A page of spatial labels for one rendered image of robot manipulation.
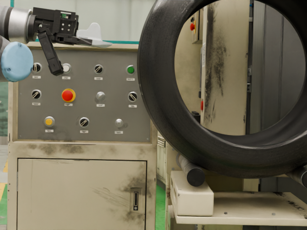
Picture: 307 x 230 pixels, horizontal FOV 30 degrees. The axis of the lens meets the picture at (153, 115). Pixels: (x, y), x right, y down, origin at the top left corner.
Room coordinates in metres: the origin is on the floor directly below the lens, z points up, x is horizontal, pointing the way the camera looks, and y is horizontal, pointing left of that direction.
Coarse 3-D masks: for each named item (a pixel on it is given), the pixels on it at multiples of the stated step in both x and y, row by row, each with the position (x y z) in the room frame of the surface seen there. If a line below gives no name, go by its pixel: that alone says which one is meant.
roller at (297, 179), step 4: (300, 168) 1.44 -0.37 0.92; (304, 168) 1.42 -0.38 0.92; (288, 172) 1.51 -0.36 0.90; (292, 172) 1.47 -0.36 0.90; (296, 172) 1.44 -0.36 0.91; (300, 172) 1.41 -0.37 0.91; (304, 172) 1.39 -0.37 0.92; (288, 176) 1.54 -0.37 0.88; (292, 176) 1.47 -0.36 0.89; (296, 176) 1.43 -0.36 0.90; (300, 176) 1.40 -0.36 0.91; (304, 176) 1.38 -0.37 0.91; (296, 180) 1.44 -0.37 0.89; (300, 180) 1.40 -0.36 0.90; (304, 180) 1.38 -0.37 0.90; (304, 184) 1.38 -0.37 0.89
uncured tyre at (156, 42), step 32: (160, 0) 1.41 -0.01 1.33; (192, 0) 1.37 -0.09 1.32; (256, 0) 1.68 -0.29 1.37; (288, 0) 1.65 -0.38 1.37; (160, 32) 1.37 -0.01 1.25; (160, 64) 1.37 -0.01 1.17; (160, 96) 1.37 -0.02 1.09; (160, 128) 1.41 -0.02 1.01; (192, 128) 1.37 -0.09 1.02; (288, 128) 1.65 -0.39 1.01; (192, 160) 1.42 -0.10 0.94; (224, 160) 1.38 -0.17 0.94; (256, 160) 1.38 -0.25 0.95; (288, 160) 1.38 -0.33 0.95
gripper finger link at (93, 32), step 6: (96, 24) 1.47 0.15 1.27; (84, 30) 1.47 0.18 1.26; (90, 30) 1.47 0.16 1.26; (96, 30) 1.47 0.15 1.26; (78, 36) 1.46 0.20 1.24; (84, 36) 1.47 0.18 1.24; (90, 36) 1.47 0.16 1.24; (96, 36) 1.47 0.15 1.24; (96, 42) 1.46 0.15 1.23; (102, 42) 1.47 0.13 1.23; (108, 42) 1.48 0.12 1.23
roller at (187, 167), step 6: (180, 156) 1.68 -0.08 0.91; (180, 162) 1.62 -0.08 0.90; (186, 162) 1.51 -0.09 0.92; (192, 162) 1.48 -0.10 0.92; (186, 168) 1.44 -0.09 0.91; (192, 168) 1.38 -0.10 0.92; (198, 168) 1.38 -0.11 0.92; (186, 174) 1.39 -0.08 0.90; (192, 174) 1.37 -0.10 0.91; (198, 174) 1.37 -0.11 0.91; (204, 174) 1.38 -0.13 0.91; (192, 180) 1.37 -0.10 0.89; (198, 180) 1.37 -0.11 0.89; (204, 180) 1.38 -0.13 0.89
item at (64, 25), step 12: (36, 12) 1.47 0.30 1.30; (48, 12) 1.47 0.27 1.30; (60, 12) 1.45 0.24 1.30; (72, 12) 1.45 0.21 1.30; (36, 24) 1.47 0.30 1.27; (48, 24) 1.47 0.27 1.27; (60, 24) 1.46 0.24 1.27; (72, 24) 1.46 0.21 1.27; (36, 36) 1.51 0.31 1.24; (48, 36) 1.47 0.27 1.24; (60, 36) 1.45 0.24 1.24; (72, 36) 1.46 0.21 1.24
